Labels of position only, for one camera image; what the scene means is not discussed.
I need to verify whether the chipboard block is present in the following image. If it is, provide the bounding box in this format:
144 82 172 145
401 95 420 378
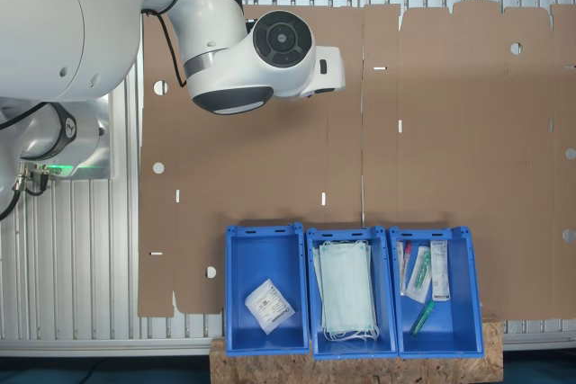
209 309 504 384

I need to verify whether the brown cardboard sheet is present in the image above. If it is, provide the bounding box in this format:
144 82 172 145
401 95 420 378
361 0 576 320
137 3 365 318

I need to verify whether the white printed flat packet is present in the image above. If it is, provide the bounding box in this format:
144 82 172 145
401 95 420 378
429 239 452 303

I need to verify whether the black base cable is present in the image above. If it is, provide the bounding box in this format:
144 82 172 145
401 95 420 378
0 166 50 223

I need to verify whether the white printed cotton packet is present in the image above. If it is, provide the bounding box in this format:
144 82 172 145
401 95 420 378
244 278 297 336

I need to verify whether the green capped tube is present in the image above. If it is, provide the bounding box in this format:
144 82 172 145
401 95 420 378
409 300 437 338

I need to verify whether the black camera cable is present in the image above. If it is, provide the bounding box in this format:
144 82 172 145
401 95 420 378
141 0 188 88

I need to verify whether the white face mask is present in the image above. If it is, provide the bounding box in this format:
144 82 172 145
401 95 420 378
318 243 378 335
311 239 382 344

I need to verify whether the clear packet with green tube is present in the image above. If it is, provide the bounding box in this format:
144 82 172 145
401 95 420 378
405 246 433 304

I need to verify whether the clear packet with red swab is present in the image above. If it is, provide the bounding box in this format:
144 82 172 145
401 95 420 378
395 239 413 298

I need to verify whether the blue plastic bin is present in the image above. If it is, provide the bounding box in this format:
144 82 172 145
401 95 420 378
389 225 485 358
223 221 311 356
305 226 400 361

